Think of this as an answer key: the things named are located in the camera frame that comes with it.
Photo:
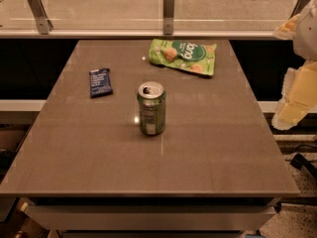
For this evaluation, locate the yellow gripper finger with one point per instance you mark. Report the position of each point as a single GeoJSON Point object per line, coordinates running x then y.
{"type": "Point", "coordinates": [298, 96]}
{"type": "Point", "coordinates": [286, 30]}

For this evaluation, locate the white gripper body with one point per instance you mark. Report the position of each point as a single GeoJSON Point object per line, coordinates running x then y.
{"type": "Point", "coordinates": [306, 37]}

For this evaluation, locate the green soda can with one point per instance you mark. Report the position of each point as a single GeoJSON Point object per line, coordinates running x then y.
{"type": "Point", "coordinates": [151, 97]}

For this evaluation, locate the green snack bag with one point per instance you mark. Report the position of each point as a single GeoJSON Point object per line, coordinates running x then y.
{"type": "Point", "coordinates": [186, 56]}

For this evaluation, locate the blue snack bar wrapper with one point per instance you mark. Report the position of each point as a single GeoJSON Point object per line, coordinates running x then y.
{"type": "Point", "coordinates": [100, 83]}

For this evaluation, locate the glass barrier panel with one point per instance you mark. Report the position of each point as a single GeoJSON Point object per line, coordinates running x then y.
{"type": "Point", "coordinates": [189, 15]}

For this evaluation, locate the right metal bracket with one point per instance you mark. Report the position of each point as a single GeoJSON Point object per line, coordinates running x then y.
{"type": "Point", "coordinates": [300, 4]}

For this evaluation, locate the metal bracket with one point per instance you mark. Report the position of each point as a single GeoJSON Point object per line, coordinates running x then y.
{"type": "Point", "coordinates": [300, 4]}
{"type": "Point", "coordinates": [168, 17]}
{"type": "Point", "coordinates": [43, 23]}

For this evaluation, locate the middle metal bracket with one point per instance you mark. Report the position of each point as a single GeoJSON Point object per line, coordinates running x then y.
{"type": "Point", "coordinates": [168, 17]}

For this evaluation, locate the left metal bracket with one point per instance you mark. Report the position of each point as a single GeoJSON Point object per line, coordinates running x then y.
{"type": "Point", "coordinates": [43, 23]}

